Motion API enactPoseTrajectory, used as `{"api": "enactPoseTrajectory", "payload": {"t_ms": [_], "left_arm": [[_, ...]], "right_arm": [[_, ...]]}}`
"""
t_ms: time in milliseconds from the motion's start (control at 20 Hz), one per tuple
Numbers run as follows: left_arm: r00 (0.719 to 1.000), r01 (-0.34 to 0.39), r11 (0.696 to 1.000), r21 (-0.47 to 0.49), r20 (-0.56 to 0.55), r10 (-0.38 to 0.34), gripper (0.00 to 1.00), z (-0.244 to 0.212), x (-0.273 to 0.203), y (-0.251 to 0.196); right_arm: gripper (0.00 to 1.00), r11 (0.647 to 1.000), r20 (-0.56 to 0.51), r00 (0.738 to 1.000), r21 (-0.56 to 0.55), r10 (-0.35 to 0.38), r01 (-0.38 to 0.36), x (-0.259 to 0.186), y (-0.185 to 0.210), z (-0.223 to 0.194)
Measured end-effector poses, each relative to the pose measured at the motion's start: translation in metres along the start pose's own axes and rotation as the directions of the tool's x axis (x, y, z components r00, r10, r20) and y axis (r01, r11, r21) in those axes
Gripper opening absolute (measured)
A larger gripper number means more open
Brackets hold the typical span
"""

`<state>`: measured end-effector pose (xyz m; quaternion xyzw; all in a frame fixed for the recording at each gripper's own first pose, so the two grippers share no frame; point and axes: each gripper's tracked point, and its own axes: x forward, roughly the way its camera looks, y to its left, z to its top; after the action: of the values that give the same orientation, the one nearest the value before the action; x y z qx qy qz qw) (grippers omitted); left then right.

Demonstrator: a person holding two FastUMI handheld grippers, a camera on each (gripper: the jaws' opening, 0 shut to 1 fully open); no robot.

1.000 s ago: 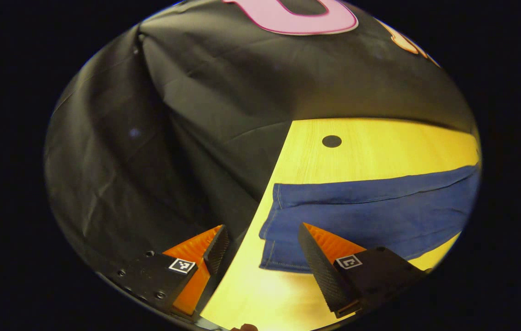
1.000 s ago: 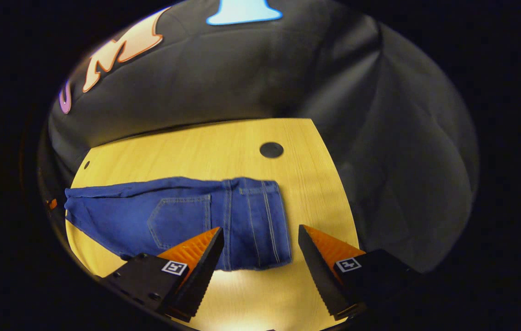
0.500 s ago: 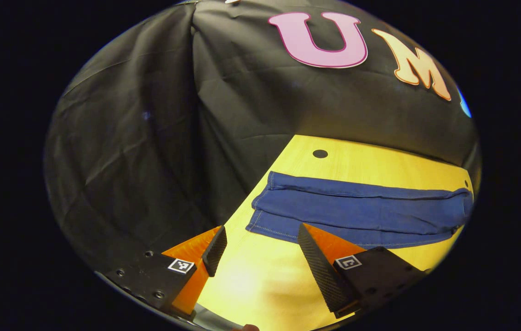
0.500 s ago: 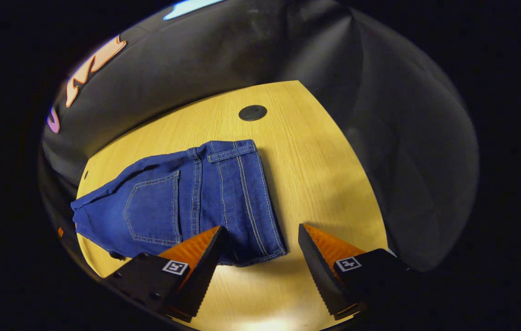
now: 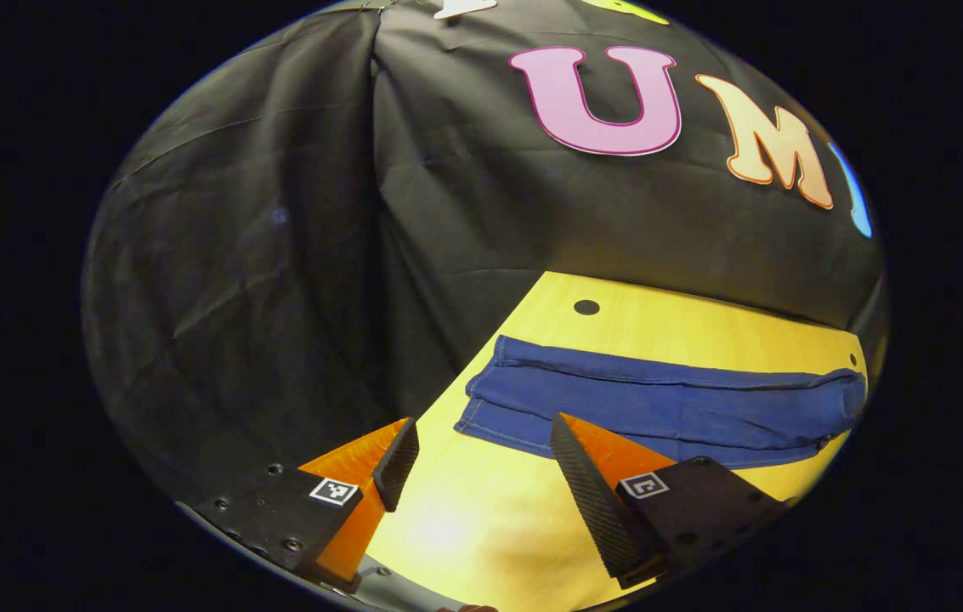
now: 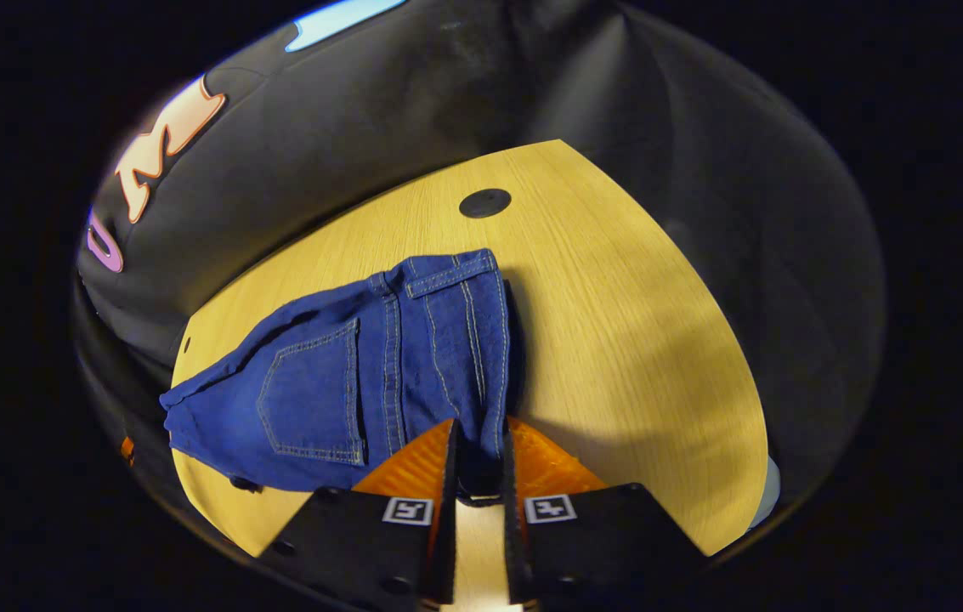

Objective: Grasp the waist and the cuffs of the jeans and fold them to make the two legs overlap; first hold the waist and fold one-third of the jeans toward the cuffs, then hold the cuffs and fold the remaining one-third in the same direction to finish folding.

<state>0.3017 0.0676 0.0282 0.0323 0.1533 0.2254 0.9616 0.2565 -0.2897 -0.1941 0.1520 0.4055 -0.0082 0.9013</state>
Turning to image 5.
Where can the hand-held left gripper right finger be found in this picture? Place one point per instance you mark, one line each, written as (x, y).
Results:
(596, 501)

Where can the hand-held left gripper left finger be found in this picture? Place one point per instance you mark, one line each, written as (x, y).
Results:
(398, 463)

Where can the blue jeans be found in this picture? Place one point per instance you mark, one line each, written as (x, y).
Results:
(659, 399)

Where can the black backdrop cloth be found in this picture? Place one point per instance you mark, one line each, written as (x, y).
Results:
(277, 255)

